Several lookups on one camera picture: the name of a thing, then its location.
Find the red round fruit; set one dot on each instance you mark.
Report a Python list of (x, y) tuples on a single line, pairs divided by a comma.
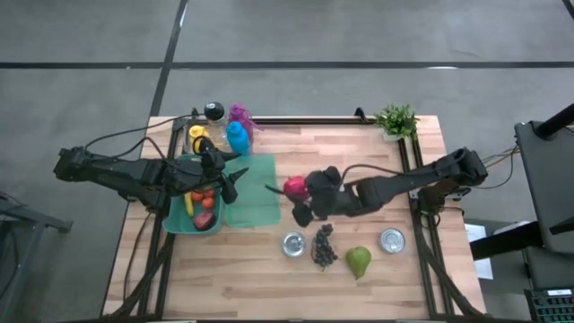
[(296, 188)]

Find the clear plastic container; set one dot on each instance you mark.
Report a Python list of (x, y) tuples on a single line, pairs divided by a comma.
[(185, 134)]

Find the small green potted plant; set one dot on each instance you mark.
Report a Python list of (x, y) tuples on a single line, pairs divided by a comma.
[(397, 121)]

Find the clear bottle black cap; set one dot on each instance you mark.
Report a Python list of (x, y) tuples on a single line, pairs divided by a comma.
[(214, 110)]

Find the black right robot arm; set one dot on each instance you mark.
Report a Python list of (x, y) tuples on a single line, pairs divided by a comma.
[(403, 184)]

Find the orange tangerine cluster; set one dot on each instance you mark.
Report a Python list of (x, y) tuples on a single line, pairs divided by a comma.
[(207, 203)]

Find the translucent teal bin lid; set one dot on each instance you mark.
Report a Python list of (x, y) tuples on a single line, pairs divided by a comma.
[(255, 197)]

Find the dark grape bunch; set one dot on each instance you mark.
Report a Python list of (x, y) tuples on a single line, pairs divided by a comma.
[(324, 247)]

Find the teal plastic bin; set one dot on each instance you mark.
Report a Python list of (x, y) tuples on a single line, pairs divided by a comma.
[(175, 224)]

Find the blue plastic bottle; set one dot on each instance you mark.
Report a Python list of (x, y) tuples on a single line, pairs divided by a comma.
[(237, 137)]

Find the black aluminium frame rails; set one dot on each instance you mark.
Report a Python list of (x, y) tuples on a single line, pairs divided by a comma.
[(167, 269), (428, 287)]

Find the yellow banana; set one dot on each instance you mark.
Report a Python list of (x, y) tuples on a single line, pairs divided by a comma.
[(189, 206)]

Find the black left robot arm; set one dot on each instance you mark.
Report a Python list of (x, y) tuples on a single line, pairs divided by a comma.
[(116, 172)]

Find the silver tin can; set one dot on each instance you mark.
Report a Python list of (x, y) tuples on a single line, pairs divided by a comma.
[(293, 244), (392, 241)]

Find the magenta plastic bottle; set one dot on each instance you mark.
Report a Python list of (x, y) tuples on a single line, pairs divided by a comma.
[(237, 114)]

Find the yellow mustard bottle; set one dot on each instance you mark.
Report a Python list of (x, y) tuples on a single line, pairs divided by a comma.
[(196, 131)]

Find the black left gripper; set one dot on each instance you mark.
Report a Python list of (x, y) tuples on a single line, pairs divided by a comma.
[(202, 172)]

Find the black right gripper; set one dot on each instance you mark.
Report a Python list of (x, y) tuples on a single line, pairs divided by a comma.
[(327, 197)]

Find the backlit keyboard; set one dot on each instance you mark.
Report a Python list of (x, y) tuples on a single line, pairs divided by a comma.
[(553, 309)]

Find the grey metal stand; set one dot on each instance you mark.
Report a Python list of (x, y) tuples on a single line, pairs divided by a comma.
[(36, 220)]

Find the green pear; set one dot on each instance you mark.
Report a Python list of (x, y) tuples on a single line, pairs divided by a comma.
[(358, 260)]

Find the white paper sheet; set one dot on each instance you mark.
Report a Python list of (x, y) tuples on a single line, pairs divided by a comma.
[(475, 233)]

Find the dark maroon fruit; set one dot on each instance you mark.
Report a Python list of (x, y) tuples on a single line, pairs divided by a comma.
[(204, 220)]

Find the long black frame crossbar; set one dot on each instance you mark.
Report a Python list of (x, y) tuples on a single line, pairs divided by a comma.
[(305, 120)]

